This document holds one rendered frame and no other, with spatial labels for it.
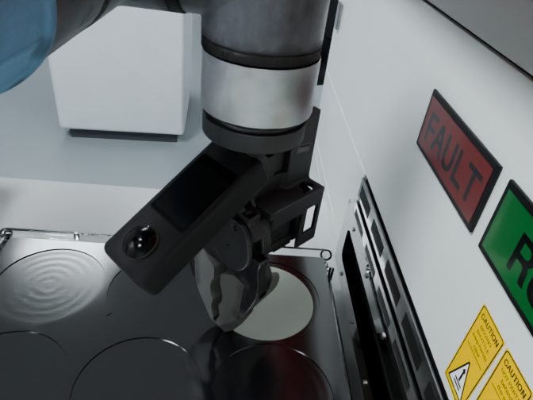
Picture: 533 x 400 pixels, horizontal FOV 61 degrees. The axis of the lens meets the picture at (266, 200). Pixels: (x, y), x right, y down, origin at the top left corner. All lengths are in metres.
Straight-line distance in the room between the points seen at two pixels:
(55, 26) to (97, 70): 2.28
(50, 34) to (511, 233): 0.23
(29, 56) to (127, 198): 0.57
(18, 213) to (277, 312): 0.43
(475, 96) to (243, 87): 0.15
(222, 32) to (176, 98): 2.18
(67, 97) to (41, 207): 1.84
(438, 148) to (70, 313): 0.35
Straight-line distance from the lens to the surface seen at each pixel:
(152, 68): 2.40
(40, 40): 0.18
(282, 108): 0.28
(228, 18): 0.27
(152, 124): 2.52
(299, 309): 0.46
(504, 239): 0.28
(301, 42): 0.27
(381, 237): 0.46
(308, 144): 0.35
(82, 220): 0.70
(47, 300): 0.49
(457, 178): 0.33
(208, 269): 0.39
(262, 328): 0.44
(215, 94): 0.28
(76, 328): 0.45
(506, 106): 0.30
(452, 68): 0.37
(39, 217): 0.72
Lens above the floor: 1.24
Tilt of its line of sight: 35 degrees down
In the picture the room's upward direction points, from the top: 7 degrees clockwise
